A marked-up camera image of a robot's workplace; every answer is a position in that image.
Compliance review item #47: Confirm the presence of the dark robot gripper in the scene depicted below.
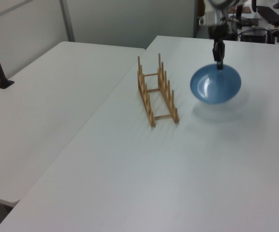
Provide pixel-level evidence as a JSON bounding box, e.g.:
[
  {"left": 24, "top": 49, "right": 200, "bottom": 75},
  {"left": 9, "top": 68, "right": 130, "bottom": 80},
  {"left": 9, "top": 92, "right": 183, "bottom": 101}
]
[{"left": 199, "top": 9, "right": 229, "bottom": 70}]

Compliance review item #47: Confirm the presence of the blue round plate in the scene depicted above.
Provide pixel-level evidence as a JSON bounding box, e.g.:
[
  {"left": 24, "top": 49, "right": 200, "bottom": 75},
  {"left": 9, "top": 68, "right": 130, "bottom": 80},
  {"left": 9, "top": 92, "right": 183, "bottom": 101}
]
[{"left": 190, "top": 63, "right": 242, "bottom": 105}]

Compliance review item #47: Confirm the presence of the wooden plate rack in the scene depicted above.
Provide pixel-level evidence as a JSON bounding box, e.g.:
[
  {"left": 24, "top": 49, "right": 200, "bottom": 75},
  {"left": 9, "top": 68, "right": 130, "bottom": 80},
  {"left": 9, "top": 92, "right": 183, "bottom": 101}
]
[{"left": 137, "top": 53, "right": 180, "bottom": 128}]

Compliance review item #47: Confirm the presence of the black electronics box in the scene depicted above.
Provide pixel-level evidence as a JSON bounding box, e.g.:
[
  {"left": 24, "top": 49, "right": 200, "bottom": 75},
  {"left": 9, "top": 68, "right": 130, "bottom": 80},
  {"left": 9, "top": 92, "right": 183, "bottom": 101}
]
[{"left": 240, "top": 29, "right": 268, "bottom": 44}]

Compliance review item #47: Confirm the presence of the thin dark stand pole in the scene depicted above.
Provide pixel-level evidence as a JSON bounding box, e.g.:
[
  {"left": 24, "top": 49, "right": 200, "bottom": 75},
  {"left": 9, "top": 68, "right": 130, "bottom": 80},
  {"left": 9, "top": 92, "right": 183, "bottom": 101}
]
[{"left": 235, "top": 4, "right": 244, "bottom": 20}]

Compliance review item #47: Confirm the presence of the black computer keyboard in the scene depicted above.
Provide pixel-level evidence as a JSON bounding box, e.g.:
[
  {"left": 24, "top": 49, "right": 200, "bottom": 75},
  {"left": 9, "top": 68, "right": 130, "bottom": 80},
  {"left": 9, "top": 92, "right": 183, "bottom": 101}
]
[{"left": 256, "top": 5, "right": 279, "bottom": 27}]

